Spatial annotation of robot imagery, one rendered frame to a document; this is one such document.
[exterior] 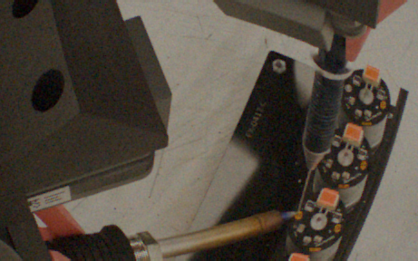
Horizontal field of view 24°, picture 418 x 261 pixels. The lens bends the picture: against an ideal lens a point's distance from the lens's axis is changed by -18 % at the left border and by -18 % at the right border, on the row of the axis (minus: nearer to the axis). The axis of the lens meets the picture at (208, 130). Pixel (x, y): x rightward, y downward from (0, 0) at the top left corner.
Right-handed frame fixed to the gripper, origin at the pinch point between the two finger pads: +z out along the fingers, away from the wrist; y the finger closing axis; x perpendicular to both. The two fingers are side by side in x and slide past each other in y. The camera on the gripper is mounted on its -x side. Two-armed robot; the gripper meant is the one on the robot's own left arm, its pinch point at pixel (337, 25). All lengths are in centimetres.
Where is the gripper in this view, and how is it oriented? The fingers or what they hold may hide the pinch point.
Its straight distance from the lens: 33.4
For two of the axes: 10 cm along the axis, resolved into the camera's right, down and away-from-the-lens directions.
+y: 9.3, 3.2, -1.8
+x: 3.6, -7.1, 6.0
